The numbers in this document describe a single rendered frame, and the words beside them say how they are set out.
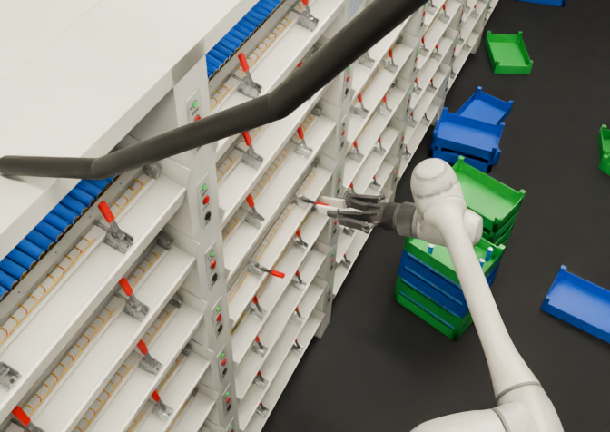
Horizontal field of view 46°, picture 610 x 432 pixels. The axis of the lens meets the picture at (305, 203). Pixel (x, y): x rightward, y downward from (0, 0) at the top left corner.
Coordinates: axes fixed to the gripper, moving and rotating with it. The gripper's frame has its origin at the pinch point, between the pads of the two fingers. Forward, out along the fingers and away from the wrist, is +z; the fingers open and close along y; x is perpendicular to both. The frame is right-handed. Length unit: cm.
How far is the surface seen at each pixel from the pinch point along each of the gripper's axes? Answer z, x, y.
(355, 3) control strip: -7, 50, 21
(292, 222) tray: 8.4, -1.1, -7.5
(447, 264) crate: -13, -66, 46
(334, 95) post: 1.0, 25.4, 15.9
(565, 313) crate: -52, -105, 66
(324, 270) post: 19, -47, 16
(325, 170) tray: 8.8, -0.8, 15.2
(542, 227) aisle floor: -33, -105, 112
